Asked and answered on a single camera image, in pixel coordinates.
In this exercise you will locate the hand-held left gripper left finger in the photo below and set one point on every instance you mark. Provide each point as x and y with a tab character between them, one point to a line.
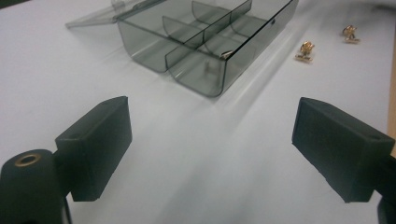
96	146

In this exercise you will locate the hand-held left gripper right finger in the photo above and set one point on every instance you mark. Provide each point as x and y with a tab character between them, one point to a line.
339	146

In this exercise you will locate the clear grey compartment box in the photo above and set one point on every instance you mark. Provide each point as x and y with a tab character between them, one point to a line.
146	46

